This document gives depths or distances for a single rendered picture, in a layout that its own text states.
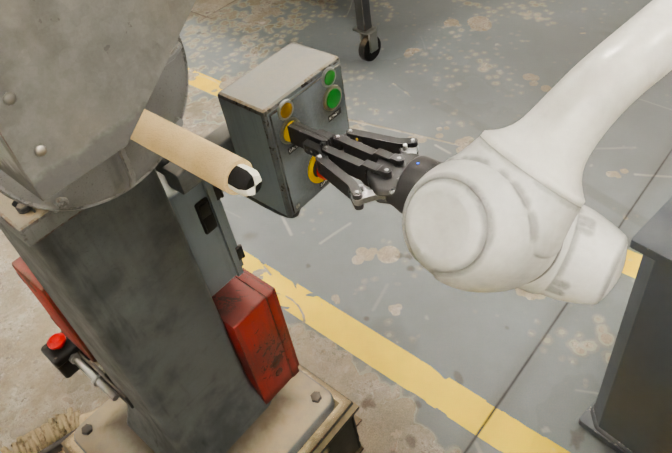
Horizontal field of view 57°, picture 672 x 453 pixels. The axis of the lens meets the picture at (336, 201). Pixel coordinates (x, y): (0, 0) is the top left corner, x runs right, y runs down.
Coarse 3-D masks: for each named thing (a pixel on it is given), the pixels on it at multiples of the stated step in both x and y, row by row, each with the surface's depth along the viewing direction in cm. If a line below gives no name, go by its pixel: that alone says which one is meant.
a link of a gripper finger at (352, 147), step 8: (336, 136) 81; (344, 136) 81; (344, 144) 80; (352, 144) 80; (360, 144) 79; (352, 152) 80; (360, 152) 79; (368, 152) 78; (376, 152) 77; (384, 152) 77; (376, 160) 78; (392, 160) 75; (400, 160) 75
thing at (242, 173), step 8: (240, 168) 50; (248, 168) 50; (232, 176) 50; (240, 176) 50; (248, 176) 50; (256, 176) 50; (232, 184) 50; (240, 184) 50; (248, 184) 50; (256, 184) 50; (240, 192) 50; (248, 192) 50; (256, 192) 51
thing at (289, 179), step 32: (288, 64) 89; (320, 64) 88; (224, 96) 85; (256, 96) 84; (288, 96) 83; (320, 96) 88; (256, 128) 84; (320, 128) 91; (256, 160) 90; (288, 160) 88; (288, 192) 91
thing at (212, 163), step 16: (144, 112) 58; (144, 128) 56; (160, 128) 55; (176, 128) 55; (144, 144) 57; (160, 144) 55; (176, 144) 54; (192, 144) 53; (208, 144) 53; (176, 160) 54; (192, 160) 52; (208, 160) 51; (224, 160) 51; (240, 160) 51; (208, 176) 52; (224, 176) 50
